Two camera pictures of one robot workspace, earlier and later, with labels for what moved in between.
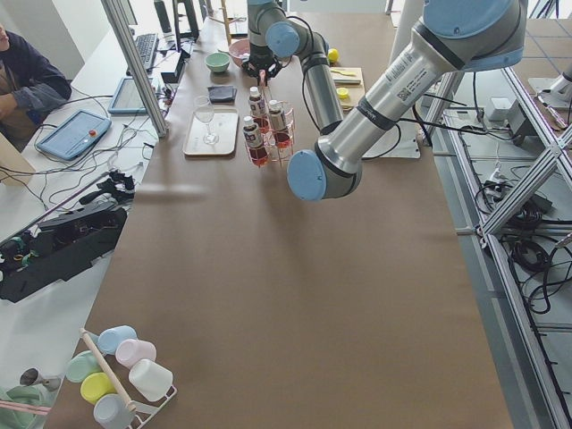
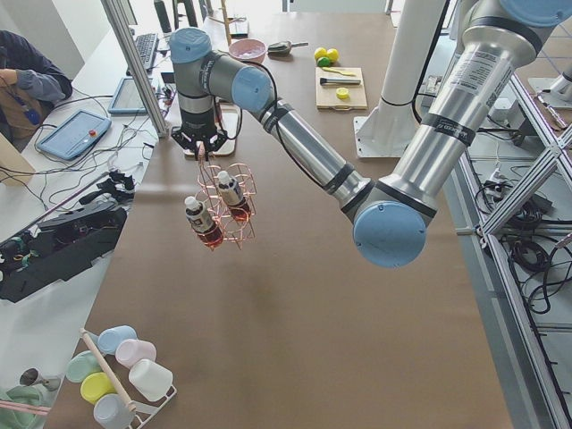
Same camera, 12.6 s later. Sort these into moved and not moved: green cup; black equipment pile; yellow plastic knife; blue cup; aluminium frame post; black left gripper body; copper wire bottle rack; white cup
Moved: copper wire bottle rack; black left gripper body
Not moved: green cup; white cup; blue cup; aluminium frame post; yellow plastic knife; black equipment pile
